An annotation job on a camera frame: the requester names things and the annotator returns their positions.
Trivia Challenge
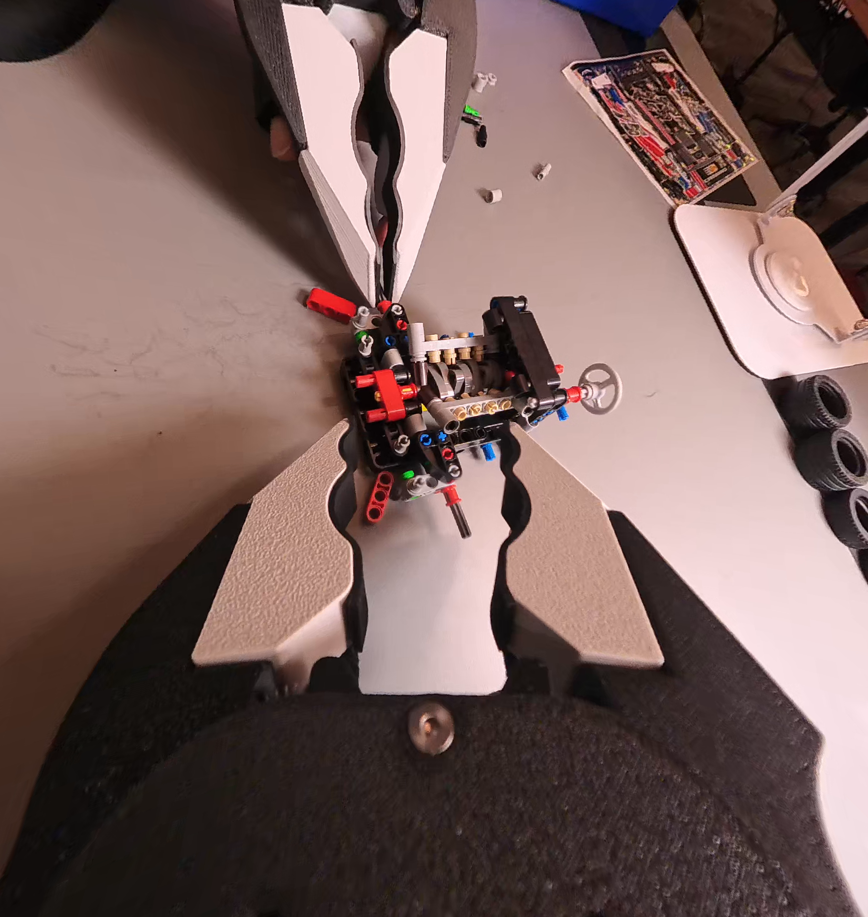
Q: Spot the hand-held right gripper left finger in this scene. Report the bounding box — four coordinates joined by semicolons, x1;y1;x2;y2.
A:
190;420;369;694

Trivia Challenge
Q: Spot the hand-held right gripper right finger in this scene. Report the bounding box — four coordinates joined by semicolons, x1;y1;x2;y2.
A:
491;430;666;694

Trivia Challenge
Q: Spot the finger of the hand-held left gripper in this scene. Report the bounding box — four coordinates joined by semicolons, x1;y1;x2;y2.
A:
381;29;450;303
280;0;381;305

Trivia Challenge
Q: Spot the red lego beam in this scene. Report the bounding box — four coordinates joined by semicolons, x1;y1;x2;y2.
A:
305;288;359;320
364;470;395;524

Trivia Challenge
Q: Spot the lego car chassis assembly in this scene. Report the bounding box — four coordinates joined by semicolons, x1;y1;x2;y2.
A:
341;295;623;540

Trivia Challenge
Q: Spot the lego sticker sheet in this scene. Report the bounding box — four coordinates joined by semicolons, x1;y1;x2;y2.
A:
561;49;759;207

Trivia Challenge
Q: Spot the person's left hand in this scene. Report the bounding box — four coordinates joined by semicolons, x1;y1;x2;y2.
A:
269;117;303;165

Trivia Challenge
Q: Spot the blue plastic parts bin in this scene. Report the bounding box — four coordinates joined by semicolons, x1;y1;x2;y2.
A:
552;0;682;38

